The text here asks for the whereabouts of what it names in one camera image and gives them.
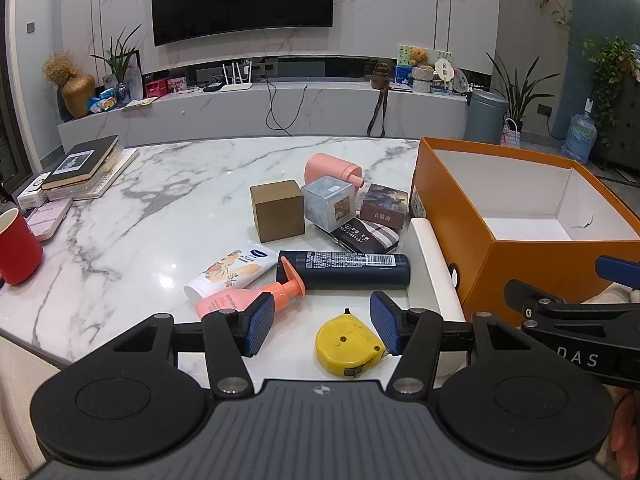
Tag pink cylindrical dispenser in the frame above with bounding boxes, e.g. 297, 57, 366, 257
304, 153, 364, 190

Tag brown camera with strap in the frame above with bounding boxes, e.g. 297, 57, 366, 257
367, 62, 390, 138

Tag brown cardboard cube box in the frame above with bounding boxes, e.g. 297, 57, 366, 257
250, 180, 305, 243

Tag floor plant by bin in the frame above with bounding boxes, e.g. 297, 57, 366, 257
486, 53, 560, 129

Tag white box lid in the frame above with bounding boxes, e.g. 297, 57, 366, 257
406, 216, 469, 378

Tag teddy bear picture items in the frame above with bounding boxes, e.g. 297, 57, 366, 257
394, 44, 469, 96

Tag black plaid pouch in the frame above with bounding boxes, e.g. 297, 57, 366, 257
330, 217, 400, 254

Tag dark blue spray can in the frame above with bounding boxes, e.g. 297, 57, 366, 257
277, 250, 411, 290

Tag red box on shelf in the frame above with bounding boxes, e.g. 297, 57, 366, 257
145, 78, 169, 98

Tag hanging vine plant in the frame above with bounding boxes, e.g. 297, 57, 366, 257
537, 0, 639, 145

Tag gold vase with dried flowers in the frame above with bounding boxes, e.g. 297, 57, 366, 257
42, 51, 96, 118

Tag pink flat case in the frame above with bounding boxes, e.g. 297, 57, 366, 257
26, 198, 73, 242

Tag green potted plant left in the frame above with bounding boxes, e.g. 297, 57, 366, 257
92, 24, 141, 103

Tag white hand cream tube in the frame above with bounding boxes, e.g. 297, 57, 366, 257
183, 242, 278, 306

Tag clear plastic cube box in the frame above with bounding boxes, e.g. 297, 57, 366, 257
300, 176, 356, 233

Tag orange storage box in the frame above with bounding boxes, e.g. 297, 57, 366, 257
411, 138, 639, 325

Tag grey trash bin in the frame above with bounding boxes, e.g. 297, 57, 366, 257
463, 89, 508, 144

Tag blue water jug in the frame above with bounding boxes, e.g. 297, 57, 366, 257
561, 99, 598, 165

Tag yellow tape measure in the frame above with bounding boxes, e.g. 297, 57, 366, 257
314, 309, 387, 378

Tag white small box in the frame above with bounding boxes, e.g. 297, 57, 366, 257
17, 172, 49, 210

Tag stack of books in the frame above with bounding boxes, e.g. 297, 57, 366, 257
44, 148, 139, 200

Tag white wifi router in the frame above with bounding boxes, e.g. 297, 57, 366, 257
220, 61, 253, 92

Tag dark illustrated card box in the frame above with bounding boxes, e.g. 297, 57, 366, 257
359, 184, 408, 231

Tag snack bags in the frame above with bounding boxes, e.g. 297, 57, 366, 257
87, 88, 118, 114

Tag pink pump bottle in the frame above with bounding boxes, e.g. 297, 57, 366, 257
195, 257, 306, 318

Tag red mug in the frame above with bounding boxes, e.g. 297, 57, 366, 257
0, 208, 43, 285

